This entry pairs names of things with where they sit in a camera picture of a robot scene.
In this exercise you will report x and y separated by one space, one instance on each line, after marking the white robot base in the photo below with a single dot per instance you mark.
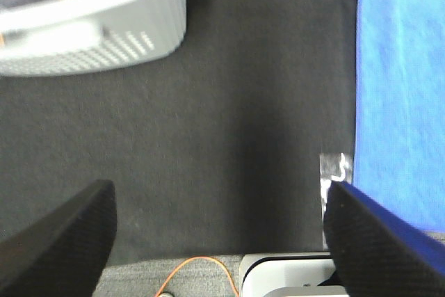
288 274

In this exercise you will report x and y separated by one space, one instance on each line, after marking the grey perforated basket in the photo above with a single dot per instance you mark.
63 37

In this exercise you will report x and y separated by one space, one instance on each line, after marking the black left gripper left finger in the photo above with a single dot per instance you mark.
65 252

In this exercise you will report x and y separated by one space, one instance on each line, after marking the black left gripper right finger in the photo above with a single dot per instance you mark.
375 252

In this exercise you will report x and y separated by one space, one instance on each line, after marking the clear tape strip left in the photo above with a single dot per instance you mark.
333 168

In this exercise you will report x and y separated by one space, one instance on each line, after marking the blue microfibre towel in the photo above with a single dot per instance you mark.
399 145

